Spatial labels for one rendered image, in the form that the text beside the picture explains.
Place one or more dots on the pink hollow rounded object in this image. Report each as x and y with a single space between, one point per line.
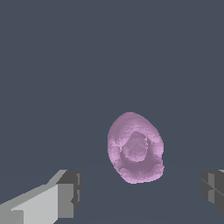
135 148

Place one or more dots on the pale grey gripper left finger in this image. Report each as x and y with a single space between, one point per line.
43 202

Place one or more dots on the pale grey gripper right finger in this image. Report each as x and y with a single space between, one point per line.
215 188

